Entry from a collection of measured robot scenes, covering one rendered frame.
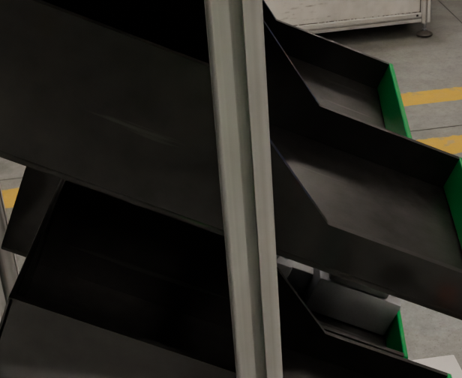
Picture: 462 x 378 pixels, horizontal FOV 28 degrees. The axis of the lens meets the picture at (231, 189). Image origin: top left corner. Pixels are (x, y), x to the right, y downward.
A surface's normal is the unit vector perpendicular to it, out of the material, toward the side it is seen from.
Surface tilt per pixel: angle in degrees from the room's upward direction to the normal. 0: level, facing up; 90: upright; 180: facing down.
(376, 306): 90
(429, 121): 0
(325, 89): 25
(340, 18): 89
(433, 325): 0
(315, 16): 90
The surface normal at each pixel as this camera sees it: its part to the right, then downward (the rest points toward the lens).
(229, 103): 0.12, 0.47
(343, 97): 0.36, -0.80
